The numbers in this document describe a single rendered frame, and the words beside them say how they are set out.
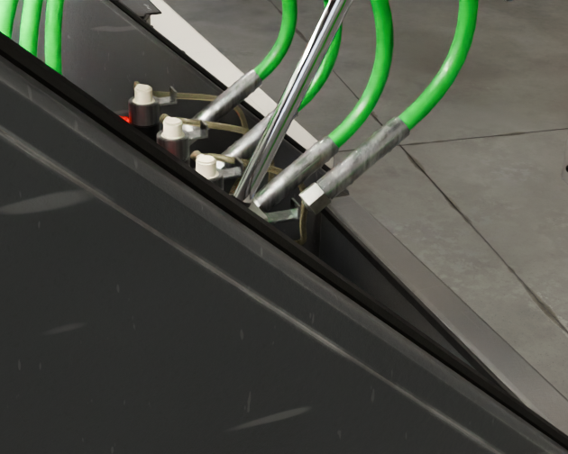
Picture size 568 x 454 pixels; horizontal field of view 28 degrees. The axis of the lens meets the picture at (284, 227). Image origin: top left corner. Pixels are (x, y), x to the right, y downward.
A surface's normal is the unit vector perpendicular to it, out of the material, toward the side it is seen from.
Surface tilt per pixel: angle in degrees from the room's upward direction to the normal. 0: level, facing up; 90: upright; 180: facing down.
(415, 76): 0
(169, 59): 90
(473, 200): 0
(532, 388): 0
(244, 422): 90
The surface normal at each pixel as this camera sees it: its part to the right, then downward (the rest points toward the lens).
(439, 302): 0.03, -0.88
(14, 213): 0.41, 0.45
